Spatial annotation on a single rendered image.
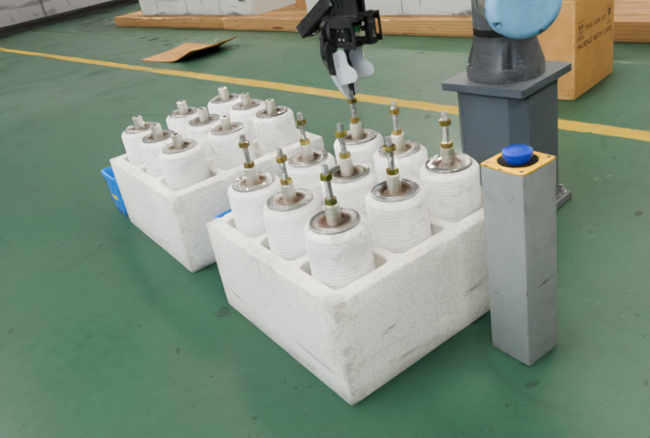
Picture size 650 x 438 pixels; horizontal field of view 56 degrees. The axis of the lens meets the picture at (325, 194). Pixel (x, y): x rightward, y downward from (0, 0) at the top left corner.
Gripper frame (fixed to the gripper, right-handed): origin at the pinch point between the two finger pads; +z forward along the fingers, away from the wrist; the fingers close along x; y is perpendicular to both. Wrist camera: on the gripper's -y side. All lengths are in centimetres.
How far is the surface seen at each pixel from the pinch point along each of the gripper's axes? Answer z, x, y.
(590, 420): 35, -17, 55
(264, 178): 9.4, -21.6, -1.0
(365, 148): 10.2, -2.3, 4.7
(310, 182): 12.2, -14.9, 3.0
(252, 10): 23, 167, -264
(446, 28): 31, 161, -103
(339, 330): 20.7, -34.0, 28.4
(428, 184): 11.3, -7.2, 23.5
